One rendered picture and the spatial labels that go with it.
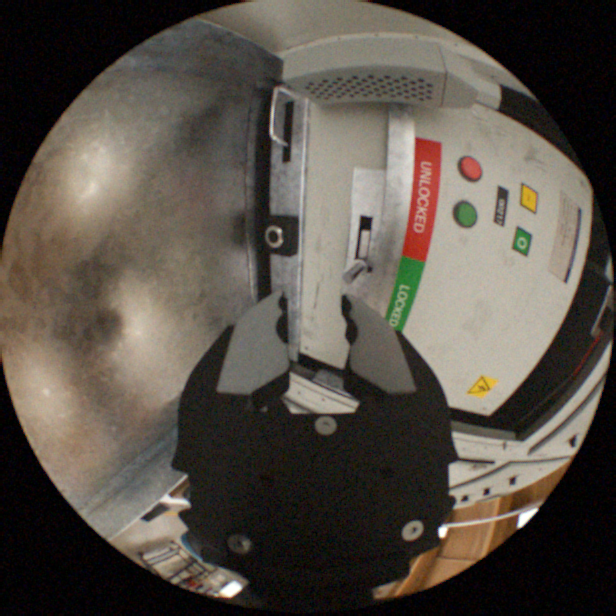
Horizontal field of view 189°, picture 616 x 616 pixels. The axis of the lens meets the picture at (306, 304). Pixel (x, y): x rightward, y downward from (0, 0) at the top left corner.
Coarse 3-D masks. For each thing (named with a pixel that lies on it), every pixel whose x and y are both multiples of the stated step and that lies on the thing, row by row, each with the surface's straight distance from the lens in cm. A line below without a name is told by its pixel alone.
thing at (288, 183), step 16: (288, 112) 33; (304, 112) 31; (288, 128) 32; (304, 128) 30; (272, 144) 33; (304, 144) 29; (272, 160) 32; (288, 160) 30; (304, 160) 29; (272, 176) 31; (288, 176) 29; (304, 176) 28; (272, 192) 31; (288, 192) 29; (304, 192) 28; (272, 208) 31; (288, 208) 29; (304, 208) 28; (304, 224) 29; (304, 240) 29; (272, 256) 32; (272, 272) 33; (288, 272) 31; (272, 288) 35; (288, 288) 32; (288, 304) 34; (288, 320) 36; (288, 336) 39; (288, 352) 42
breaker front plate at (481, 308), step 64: (320, 128) 30; (384, 128) 28; (448, 128) 29; (512, 128) 34; (320, 192) 28; (384, 192) 24; (448, 192) 26; (512, 192) 30; (576, 192) 40; (320, 256) 29; (448, 256) 26; (512, 256) 30; (576, 256) 39; (320, 320) 34; (448, 320) 29; (512, 320) 33; (448, 384) 38; (512, 384) 44
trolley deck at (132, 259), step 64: (64, 128) 26; (128, 128) 25; (192, 128) 27; (64, 192) 23; (128, 192) 23; (192, 192) 25; (64, 256) 23; (128, 256) 23; (192, 256) 25; (0, 320) 27; (64, 320) 24; (128, 320) 24; (192, 320) 28; (64, 384) 28; (128, 384) 28; (64, 448) 36; (128, 448) 37
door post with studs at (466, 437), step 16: (304, 368) 45; (304, 384) 42; (320, 384) 45; (320, 400) 43; (336, 400) 41; (352, 400) 39; (464, 432) 51; (480, 432) 55; (496, 432) 60; (512, 432) 65; (464, 448) 54; (480, 448) 57; (496, 448) 60; (512, 448) 64; (528, 448) 71
